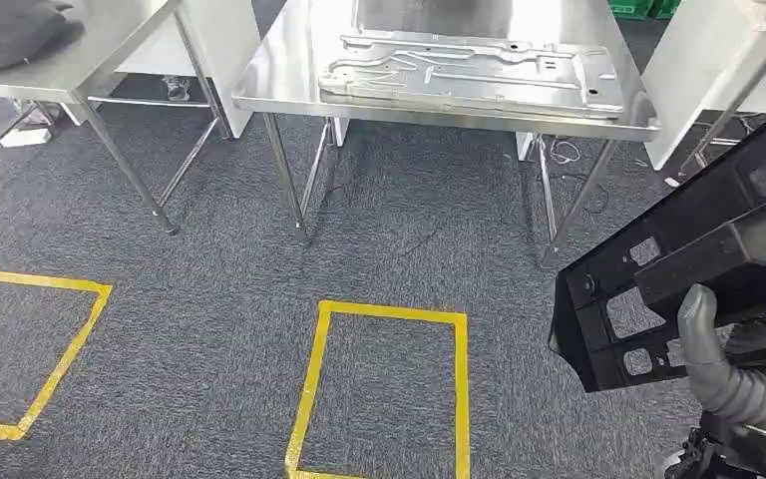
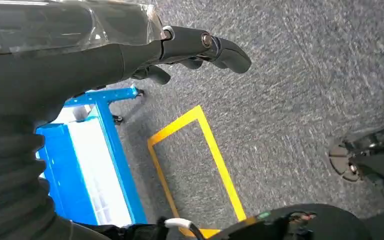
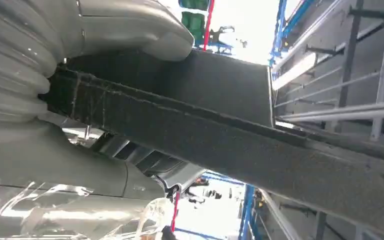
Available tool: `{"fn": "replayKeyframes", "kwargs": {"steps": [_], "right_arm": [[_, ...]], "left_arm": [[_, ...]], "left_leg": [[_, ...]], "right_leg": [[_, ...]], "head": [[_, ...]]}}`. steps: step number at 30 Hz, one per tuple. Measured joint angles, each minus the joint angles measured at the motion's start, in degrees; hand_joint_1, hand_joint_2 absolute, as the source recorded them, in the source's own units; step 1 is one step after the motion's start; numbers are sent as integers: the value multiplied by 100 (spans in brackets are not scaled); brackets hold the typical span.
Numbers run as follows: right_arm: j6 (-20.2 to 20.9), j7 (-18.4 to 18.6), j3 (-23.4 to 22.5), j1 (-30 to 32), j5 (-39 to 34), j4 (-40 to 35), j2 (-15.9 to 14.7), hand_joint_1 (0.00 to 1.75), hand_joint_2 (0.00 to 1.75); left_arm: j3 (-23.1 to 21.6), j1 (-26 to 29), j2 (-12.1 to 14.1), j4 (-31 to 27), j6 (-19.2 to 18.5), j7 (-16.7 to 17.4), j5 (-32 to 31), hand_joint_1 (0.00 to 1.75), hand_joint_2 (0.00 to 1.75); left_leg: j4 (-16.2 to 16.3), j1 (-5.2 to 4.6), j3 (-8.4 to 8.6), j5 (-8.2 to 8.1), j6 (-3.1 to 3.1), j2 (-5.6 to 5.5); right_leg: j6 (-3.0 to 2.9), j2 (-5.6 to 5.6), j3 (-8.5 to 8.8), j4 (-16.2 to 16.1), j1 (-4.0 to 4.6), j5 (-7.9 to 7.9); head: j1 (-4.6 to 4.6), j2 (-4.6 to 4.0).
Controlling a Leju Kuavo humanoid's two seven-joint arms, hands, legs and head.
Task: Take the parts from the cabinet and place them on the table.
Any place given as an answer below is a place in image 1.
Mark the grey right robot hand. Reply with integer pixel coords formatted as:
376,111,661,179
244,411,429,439
676,283,766,436

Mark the shoe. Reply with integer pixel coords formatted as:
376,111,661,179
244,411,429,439
161,74,193,103

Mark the steel table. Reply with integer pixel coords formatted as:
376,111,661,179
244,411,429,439
0,0,236,238
231,0,662,269
662,0,766,191

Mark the white partition panel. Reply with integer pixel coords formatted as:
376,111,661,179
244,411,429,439
639,0,766,173
59,0,262,142

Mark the black plastic mounting plate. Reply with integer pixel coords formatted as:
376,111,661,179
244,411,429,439
547,92,766,395

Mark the white power strip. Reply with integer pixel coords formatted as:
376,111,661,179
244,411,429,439
0,127,53,150

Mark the stamped sheet metal panel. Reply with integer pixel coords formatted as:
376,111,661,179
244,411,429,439
317,29,626,122

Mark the white cable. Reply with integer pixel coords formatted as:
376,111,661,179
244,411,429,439
547,137,583,167

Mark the dark fabric bag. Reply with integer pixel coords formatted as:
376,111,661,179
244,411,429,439
0,0,88,73

